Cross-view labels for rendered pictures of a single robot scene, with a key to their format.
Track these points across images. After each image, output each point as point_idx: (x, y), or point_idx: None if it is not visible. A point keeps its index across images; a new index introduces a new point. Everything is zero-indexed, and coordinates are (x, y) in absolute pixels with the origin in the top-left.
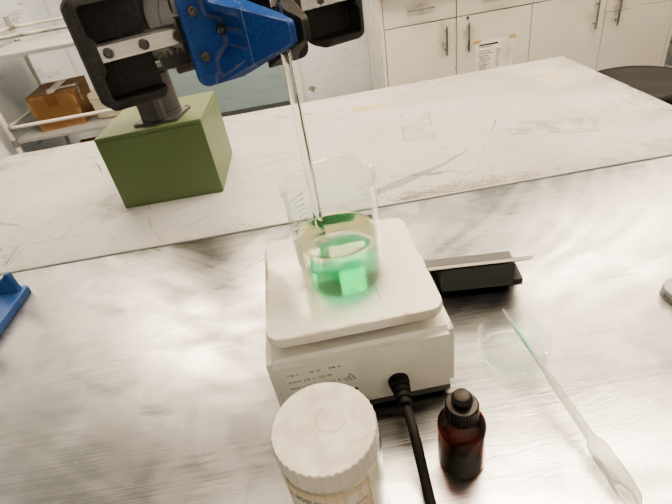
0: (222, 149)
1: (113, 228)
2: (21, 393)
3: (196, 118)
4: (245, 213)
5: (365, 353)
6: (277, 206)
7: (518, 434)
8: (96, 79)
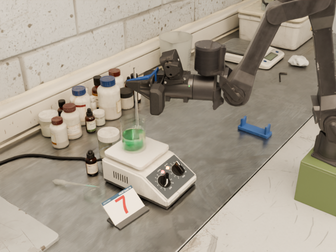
0: (327, 200)
1: (297, 162)
2: (208, 131)
3: (303, 160)
4: (256, 195)
5: None
6: (248, 205)
7: (82, 181)
8: None
